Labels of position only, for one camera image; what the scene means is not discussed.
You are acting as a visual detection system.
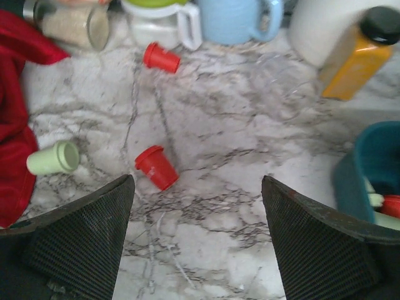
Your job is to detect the green capsule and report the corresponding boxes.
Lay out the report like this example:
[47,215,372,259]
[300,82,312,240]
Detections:
[26,141,80,176]
[364,179,384,208]

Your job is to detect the red capsule back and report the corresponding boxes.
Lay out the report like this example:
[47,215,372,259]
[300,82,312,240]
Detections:
[143,42,181,74]

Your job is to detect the glass spice jar lying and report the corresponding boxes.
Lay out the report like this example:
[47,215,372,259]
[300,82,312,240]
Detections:
[22,1,109,51]

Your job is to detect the red capsule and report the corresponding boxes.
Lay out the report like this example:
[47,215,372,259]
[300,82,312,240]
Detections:
[135,145,179,191]
[381,195,400,219]
[143,42,181,74]

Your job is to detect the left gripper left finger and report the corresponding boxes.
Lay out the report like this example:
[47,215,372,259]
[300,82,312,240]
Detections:
[1,175,135,299]

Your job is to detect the orange spice bottle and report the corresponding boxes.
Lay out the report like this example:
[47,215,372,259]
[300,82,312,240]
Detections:
[318,6,399,101]

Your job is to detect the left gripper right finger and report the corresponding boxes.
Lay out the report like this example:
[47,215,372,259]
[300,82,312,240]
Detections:
[262,176,399,299]

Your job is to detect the green capsule by cloth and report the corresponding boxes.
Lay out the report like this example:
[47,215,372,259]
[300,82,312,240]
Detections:
[26,141,80,176]

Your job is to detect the white thermos jug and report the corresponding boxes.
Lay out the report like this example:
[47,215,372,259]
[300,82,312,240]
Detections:
[287,0,372,68]

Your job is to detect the blue mug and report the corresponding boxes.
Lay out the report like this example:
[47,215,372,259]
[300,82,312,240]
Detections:
[196,0,284,46]

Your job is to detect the teal storage basket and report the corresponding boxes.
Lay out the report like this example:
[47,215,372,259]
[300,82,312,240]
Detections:
[332,121,399,223]

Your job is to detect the green lid white cup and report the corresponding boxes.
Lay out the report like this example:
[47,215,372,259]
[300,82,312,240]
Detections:
[121,1,203,51]

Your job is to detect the red cloth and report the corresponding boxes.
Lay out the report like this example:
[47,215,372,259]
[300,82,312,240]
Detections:
[1,10,69,228]

